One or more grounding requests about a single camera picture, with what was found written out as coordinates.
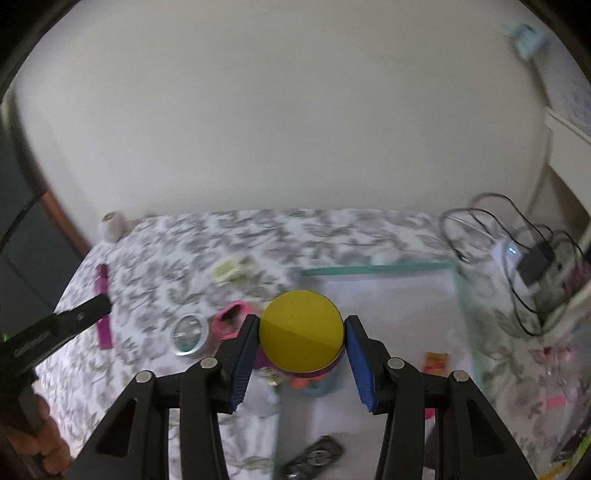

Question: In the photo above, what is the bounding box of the magenta comb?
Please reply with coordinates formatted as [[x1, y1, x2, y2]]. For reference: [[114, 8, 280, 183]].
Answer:
[[94, 263, 115, 351]]

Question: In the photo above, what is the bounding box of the round clear bead tin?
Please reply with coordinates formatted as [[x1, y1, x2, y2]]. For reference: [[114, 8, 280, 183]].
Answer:
[[169, 314, 211, 357]]

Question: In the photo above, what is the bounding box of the purple vase toy yellow base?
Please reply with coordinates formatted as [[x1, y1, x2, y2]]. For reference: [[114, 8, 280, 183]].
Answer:
[[259, 290, 345, 378]]

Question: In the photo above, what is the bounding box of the person's left hand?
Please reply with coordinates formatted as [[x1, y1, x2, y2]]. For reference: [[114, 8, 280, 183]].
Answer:
[[1, 394, 72, 476]]

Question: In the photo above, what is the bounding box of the orange pink figurine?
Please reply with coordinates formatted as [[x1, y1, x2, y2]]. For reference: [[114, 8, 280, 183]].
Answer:
[[422, 352, 451, 420]]

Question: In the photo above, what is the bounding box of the clear plastic bag clutter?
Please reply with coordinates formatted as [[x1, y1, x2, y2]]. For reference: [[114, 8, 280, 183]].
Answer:
[[534, 287, 590, 478]]

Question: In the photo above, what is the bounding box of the black remote control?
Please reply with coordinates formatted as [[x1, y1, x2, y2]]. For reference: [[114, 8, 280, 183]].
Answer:
[[280, 435, 345, 480]]

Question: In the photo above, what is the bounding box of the green-rimmed white tray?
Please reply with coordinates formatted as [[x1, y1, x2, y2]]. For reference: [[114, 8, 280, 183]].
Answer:
[[273, 262, 481, 479]]

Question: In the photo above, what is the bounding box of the beige round knob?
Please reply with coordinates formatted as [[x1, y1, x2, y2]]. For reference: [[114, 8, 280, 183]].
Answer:
[[99, 211, 126, 243]]

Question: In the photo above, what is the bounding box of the orange blue toy in tray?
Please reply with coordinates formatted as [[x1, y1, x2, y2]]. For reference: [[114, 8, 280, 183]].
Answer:
[[290, 365, 341, 398]]

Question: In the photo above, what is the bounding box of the floral grey white cloth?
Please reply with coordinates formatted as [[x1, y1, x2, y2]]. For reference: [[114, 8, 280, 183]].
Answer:
[[37, 208, 573, 477]]

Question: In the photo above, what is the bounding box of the black power adapter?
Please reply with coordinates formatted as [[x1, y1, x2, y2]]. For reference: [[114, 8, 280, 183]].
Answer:
[[517, 242, 556, 287]]

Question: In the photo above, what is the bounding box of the white router box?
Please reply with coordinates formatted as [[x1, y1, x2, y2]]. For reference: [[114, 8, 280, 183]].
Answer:
[[490, 238, 569, 304]]

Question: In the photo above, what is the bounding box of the cream plastic toy chair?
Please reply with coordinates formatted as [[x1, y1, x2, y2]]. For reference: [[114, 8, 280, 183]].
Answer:
[[211, 257, 249, 284]]

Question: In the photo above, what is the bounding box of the white shelf unit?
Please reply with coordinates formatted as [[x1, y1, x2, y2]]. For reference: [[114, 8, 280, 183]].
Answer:
[[526, 107, 590, 249]]

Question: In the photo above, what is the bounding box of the black cable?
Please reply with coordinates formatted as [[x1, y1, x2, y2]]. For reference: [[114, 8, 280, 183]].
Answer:
[[438, 192, 583, 337]]

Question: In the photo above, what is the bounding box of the pink plastic ring frame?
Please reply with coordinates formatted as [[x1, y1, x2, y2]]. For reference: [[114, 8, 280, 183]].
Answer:
[[212, 301, 253, 341]]

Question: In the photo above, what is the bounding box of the light blue wall item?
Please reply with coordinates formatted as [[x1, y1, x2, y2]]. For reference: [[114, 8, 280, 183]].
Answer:
[[504, 23, 549, 61]]

